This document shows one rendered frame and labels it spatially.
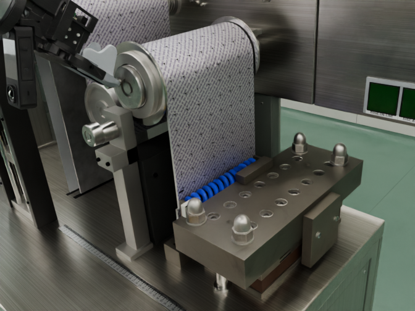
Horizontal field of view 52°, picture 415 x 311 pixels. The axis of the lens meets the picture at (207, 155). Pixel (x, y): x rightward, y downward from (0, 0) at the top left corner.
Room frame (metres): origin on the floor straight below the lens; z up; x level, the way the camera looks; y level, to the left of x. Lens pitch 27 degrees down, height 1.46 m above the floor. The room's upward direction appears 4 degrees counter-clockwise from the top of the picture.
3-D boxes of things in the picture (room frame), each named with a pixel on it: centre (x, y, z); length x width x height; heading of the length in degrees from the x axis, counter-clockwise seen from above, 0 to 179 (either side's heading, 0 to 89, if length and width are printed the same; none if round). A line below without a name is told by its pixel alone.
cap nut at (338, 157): (0.78, -0.27, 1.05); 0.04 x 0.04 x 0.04
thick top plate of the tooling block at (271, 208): (0.70, -0.13, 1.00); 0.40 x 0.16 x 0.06; 135
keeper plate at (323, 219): (0.64, -0.20, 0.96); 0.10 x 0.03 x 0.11; 135
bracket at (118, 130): (0.71, 0.17, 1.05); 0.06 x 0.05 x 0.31; 135
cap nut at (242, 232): (0.55, -0.05, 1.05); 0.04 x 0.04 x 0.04
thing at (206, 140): (0.76, -0.02, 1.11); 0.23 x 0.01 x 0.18; 135
